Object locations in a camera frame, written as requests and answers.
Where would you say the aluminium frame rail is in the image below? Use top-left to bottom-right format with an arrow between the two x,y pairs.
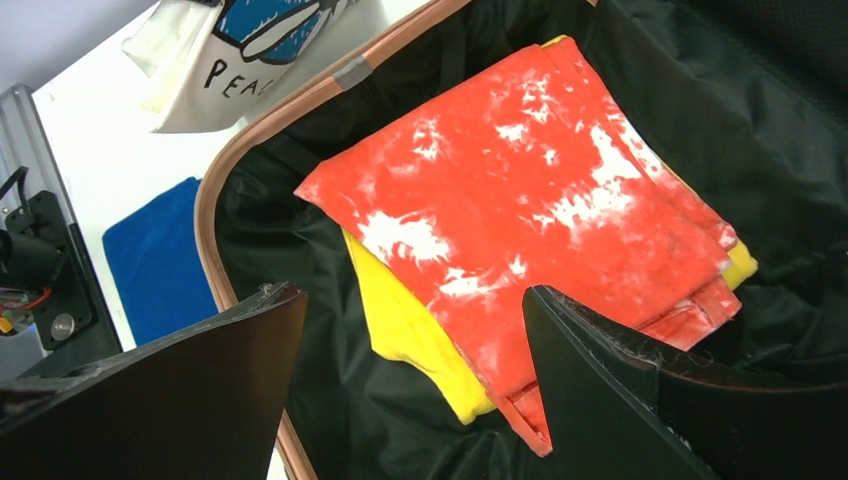
1,84 -> 73,217

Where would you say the red white patterned cloth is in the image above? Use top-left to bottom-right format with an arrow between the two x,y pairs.
296,44 -> 730,456

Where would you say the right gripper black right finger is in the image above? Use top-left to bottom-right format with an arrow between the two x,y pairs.
522,286 -> 847,479

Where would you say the yellow cloth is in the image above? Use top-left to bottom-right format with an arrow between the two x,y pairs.
343,36 -> 758,425

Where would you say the blue towel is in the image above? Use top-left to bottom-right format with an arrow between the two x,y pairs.
102,177 -> 218,346

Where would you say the pink open suitcase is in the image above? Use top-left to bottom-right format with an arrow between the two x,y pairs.
195,1 -> 847,479

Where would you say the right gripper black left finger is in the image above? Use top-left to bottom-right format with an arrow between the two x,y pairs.
1,282 -> 307,479

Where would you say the white shirt blue print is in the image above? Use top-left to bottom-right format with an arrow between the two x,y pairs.
122,0 -> 351,134

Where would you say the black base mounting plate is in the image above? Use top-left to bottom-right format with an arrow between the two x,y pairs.
1,166 -> 122,380

